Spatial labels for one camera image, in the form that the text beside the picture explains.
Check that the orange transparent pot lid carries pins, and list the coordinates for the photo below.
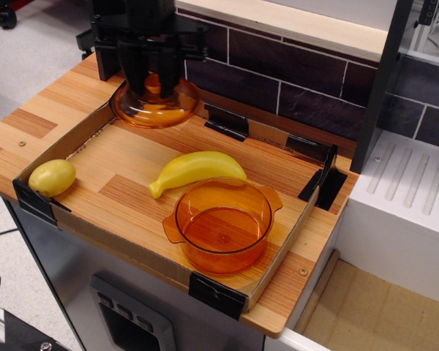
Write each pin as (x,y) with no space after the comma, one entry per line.
(150,110)

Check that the cardboard fence with black tape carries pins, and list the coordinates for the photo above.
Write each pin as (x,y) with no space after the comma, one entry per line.
(109,203)

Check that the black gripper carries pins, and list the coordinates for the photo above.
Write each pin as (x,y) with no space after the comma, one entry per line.
(129,25)

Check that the orange transparent pot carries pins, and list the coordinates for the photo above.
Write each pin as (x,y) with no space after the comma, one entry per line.
(223,224)

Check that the yellow plastic banana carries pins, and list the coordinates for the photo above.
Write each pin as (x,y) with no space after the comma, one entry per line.
(194,167)

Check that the yellow plastic potato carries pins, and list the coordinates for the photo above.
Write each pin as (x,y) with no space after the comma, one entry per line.
(52,177)

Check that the grey oven control panel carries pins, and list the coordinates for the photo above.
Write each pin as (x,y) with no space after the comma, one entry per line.
(131,324)

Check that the light wooden shelf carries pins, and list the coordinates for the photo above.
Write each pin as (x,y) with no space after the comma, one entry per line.
(332,34)

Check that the dark grey vertical post right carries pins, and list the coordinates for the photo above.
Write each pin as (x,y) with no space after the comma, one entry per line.
(369,129)

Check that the black caster wheel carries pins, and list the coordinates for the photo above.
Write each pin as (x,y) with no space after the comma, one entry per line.
(8,18)

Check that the white toy sink drainboard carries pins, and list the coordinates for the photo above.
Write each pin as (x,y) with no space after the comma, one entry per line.
(390,225)

